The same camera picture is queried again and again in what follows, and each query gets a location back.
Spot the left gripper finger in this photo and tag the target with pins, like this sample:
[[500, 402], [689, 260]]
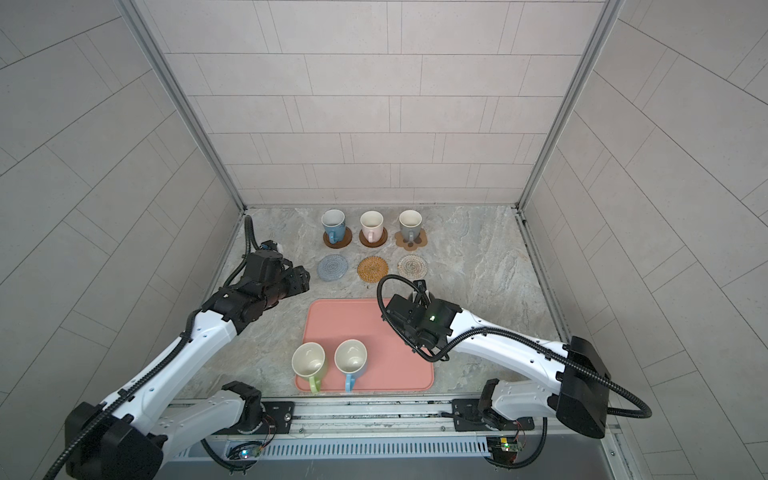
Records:
[[299, 277], [293, 289]]

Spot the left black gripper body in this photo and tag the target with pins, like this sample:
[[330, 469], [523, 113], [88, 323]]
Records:
[[272, 294]]

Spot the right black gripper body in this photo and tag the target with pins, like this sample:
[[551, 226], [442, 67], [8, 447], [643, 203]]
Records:
[[413, 335]]

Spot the grey woven round coaster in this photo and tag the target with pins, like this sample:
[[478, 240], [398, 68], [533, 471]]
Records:
[[332, 267]]

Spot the brown wooden coaster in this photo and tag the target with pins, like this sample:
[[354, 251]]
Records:
[[342, 242], [382, 240]]

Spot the blue floral mug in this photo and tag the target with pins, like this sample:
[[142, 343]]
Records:
[[333, 221]]

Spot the white mug green handle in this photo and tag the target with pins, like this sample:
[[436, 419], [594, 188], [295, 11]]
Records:
[[309, 362]]

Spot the rattan woven round coaster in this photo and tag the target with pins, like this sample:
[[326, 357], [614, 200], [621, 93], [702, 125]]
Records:
[[372, 269]]

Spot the cork paw print coaster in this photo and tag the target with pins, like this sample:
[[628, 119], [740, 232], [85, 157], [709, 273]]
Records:
[[420, 242]]

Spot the white mug blue handle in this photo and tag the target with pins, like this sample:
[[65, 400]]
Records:
[[351, 359]]

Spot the white mug pink handle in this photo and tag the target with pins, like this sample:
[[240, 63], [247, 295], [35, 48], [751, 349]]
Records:
[[372, 225]]

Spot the white mug grey handle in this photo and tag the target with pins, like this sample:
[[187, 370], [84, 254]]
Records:
[[410, 224]]

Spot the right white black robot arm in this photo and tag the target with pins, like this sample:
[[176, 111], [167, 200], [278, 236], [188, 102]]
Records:
[[567, 381]]

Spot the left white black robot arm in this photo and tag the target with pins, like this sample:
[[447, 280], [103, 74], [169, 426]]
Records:
[[125, 435]]

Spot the pink rectangular tray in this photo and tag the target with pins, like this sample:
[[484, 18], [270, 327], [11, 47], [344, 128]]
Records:
[[392, 366]]

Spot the right circuit board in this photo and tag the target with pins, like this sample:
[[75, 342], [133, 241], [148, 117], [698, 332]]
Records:
[[504, 450]]

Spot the circuit board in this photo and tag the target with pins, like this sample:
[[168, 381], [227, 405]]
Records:
[[504, 450], [248, 451]]

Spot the left circuit board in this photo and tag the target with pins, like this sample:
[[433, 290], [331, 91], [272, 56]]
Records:
[[248, 451]]

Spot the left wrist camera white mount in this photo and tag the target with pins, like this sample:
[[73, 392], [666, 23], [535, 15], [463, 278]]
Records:
[[271, 246]]

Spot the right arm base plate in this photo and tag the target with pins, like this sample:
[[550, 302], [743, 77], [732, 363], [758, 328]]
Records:
[[468, 415]]

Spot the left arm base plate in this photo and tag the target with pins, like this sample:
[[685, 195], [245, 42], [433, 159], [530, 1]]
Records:
[[277, 417]]

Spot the aluminium mounting rail frame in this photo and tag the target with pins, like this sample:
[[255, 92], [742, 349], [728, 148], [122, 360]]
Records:
[[352, 428]]

